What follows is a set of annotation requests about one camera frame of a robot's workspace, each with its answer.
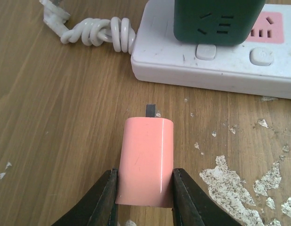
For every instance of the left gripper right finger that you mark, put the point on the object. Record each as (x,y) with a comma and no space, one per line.
(193,207)

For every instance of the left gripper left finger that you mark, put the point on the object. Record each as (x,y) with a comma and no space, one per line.
(97,207)

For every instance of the pink plug adapter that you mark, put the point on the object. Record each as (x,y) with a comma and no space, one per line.
(146,162)

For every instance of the white power strip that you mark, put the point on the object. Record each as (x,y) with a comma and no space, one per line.
(261,65)

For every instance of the green dragon cube socket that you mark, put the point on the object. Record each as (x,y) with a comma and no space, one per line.
(217,22)

